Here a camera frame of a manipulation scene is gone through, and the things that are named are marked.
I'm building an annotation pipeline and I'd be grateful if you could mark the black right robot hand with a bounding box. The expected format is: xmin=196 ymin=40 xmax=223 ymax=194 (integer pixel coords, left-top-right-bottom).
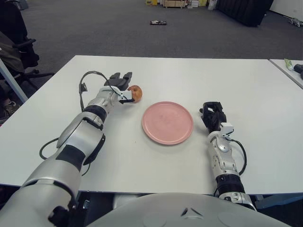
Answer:
xmin=199 ymin=101 xmax=227 ymax=133

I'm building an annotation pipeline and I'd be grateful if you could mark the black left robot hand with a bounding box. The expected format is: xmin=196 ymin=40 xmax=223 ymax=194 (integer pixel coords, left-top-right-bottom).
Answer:
xmin=104 ymin=70 xmax=133 ymax=92

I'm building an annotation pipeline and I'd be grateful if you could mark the red yellow apple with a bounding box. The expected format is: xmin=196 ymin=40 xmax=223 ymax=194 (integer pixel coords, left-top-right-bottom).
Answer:
xmin=127 ymin=85 xmax=143 ymax=103

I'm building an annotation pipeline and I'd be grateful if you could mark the pink round plate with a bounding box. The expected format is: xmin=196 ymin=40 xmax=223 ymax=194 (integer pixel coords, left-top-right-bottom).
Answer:
xmin=142 ymin=101 xmax=194 ymax=146

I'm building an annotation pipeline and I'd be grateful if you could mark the wooden crate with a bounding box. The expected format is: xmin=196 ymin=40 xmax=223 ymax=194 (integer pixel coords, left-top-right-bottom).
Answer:
xmin=163 ymin=0 xmax=187 ymax=8

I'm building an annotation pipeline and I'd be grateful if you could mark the black office chair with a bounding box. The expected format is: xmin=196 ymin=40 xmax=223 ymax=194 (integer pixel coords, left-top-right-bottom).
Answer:
xmin=0 ymin=0 xmax=55 ymax=95

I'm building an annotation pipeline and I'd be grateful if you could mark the white table leg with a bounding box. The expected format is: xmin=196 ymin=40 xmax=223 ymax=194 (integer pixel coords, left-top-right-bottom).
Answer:
xmin=0 ymin=58 xmax=29 ymax=104

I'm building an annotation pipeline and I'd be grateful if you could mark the grey robot torso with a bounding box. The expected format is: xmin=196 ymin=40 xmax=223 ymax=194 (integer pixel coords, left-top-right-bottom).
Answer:
xmin=87 ymin=192 xmax=287 ymax=227

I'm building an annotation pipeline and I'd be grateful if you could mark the large black cabinet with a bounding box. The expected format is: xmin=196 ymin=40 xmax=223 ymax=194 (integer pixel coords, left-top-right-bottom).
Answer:
xmin=216 ymin=0 xmax=274 ymax=27

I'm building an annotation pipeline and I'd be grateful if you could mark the white box stack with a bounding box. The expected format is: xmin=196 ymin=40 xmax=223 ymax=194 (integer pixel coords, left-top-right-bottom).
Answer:
xmin=188 ymin=0 xmax=209 ymax=7

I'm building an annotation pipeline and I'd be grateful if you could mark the dark sneaker shoe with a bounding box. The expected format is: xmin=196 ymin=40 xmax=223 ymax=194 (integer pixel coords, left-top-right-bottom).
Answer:
xmin=2 ymin=100 xmax=17 ymax=116

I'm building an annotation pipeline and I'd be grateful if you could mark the grey toy figure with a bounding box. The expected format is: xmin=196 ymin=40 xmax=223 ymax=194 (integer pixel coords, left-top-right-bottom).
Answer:
xmin=288 ymin=17 xmax=303 ymax=27

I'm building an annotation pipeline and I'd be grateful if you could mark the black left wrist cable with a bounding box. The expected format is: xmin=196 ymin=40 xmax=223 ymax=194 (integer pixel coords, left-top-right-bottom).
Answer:
xmin=78 ymin=70 xmax=124 ymax=112

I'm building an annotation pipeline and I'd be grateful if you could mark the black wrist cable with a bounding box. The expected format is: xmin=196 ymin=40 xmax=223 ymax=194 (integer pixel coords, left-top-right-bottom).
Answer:
xmin=78 ymin=70 xmax=124 ymax=112
xmin=231 ymin=139 xmax=247 ymax=176

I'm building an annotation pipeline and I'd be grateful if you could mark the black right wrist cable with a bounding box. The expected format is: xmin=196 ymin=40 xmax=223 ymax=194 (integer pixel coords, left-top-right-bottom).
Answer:
xmin=231 ymin=139 xmax=247 ymax=176

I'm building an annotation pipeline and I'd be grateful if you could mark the black left elbow cable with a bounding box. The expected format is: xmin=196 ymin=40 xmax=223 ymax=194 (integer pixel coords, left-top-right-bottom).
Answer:
xmin=39 ymin=137 xmax=89 ymax=177

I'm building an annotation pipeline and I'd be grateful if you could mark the blue table frame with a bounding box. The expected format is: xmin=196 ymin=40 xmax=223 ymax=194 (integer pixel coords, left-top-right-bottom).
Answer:
xmin=254 ymin=193 xmax=303 ymax=209

